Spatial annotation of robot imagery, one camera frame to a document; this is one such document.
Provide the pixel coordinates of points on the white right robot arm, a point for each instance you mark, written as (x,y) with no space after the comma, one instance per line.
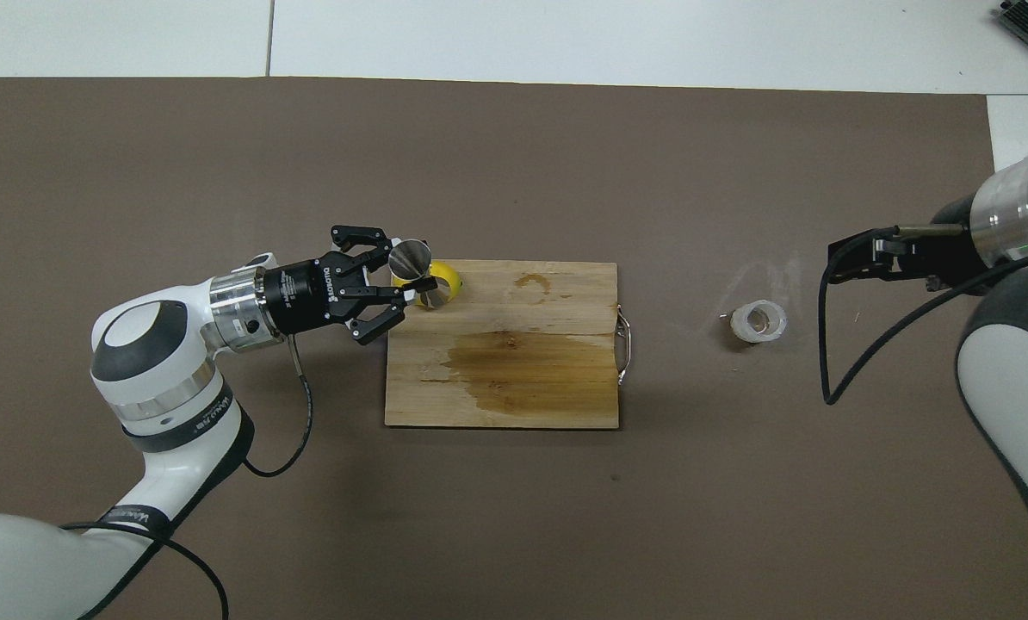
(1013,387)

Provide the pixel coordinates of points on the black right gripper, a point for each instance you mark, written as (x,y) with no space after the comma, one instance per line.
(944,250)

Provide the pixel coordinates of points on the steel double jigger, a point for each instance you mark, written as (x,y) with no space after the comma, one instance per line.
(411,257)

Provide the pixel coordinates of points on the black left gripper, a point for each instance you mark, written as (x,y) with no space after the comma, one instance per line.
(307,297)

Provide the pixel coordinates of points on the yellow lemon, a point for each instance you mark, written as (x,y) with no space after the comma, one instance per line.
(451,277)

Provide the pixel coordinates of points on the wooden cutting board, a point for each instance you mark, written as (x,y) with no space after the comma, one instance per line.
(514,405)

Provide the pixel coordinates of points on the brown paper table mat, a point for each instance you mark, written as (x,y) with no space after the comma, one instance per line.
(566,172)

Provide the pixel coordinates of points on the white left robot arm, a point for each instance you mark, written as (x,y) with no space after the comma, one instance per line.
(161,413)

